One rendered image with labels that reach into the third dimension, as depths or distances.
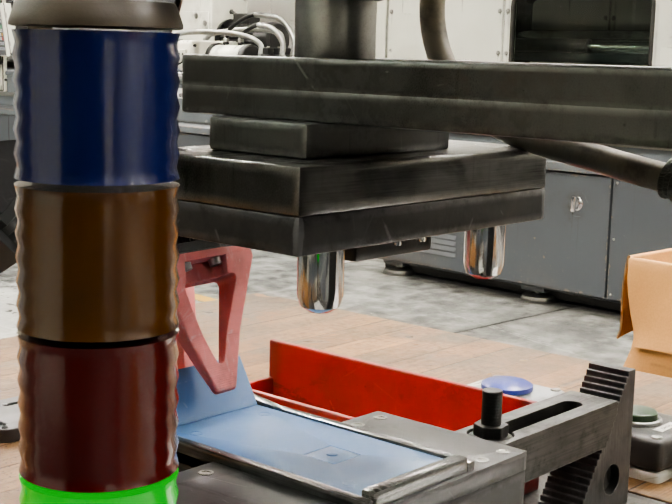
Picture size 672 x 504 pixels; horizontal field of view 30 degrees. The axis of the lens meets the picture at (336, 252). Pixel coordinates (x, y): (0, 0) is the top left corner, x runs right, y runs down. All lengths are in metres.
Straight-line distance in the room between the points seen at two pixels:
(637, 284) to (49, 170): 2.76
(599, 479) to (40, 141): 0.58
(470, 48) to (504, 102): 5.82
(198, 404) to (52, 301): 0.40
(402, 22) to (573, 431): 5.88
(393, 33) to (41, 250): 6.36
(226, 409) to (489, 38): 5.58
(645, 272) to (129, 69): 2.74
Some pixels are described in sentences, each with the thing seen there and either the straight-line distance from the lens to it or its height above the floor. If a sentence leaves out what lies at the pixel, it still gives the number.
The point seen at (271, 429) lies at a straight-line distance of 0.66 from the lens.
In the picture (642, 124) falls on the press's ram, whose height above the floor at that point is 1.16.
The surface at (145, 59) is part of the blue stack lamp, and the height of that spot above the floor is 1.18.
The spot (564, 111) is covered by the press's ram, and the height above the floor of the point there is 1.17.
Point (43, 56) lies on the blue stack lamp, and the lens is 0.28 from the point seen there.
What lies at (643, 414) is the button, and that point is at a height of 0.94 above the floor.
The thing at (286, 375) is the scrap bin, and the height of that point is 0.93.
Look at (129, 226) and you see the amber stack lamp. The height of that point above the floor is 1.15.
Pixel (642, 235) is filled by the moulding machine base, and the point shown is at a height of 0.40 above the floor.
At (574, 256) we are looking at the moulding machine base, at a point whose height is 0.26.
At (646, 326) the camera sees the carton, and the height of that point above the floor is 0.57.
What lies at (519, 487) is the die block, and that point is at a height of 0.97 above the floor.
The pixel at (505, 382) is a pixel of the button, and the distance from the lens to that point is 0.97.
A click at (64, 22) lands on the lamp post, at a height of 1.19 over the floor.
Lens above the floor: 1.19
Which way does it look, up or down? 9 degrees down
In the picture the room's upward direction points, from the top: 1 degrees clockwise
